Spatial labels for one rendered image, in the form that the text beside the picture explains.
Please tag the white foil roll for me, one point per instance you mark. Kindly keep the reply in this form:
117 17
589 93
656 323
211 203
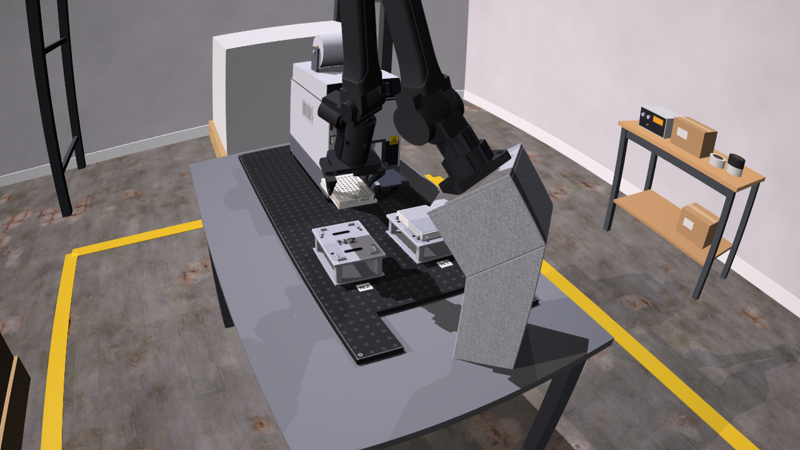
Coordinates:
330 49

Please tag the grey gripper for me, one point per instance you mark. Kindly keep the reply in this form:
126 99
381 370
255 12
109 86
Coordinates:
361 160

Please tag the white well plate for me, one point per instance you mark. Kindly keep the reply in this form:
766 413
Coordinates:
432 234
350 191

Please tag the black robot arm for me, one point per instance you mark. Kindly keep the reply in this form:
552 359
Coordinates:
428 108

